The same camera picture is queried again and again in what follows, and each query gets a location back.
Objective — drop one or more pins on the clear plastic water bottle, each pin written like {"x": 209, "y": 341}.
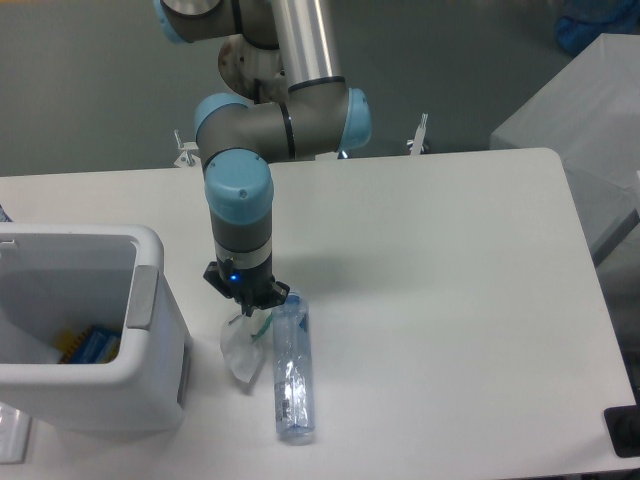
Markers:
{"x": 294, "y": 403}

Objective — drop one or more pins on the black device at table edge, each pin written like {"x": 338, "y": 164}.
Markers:
{"x": 623, "y": 426}

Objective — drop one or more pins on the white plastic trash can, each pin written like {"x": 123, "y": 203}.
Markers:
{"x": 57, "y": 277}

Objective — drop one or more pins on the white left mounting bracket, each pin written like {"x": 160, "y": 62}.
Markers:
{"x": 188, "y": 152}

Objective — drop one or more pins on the grey covered side table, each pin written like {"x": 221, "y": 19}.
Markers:
{"x": 589, "y": 115}

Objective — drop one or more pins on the clear plastic wrapper trash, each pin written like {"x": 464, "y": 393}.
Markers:
{"x": 242, "y": 344}

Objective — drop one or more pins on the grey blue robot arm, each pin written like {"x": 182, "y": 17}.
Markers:
{"x": 238, "y": 137}

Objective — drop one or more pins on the blue object at left edge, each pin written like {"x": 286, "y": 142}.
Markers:
{"x": 4, "y": 217}

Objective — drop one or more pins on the blue plastic bag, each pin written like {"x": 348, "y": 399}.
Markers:
{"x": 580, "y": 23}

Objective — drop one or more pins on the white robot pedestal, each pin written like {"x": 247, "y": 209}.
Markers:
{"x": 253, "y": 73}

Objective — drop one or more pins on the silver right clamp bolt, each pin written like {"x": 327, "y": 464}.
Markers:
{"x": 419, "y": 145}

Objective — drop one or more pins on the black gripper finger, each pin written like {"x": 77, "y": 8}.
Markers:
{"x": 228, "y": 282}
{"x": 267, "y": 296}

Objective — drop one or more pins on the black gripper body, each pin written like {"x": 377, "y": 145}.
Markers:
{"x": 256, "y": 276}

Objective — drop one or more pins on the blue yellow box in bin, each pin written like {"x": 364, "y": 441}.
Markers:
{"x": 94, "y": 345}

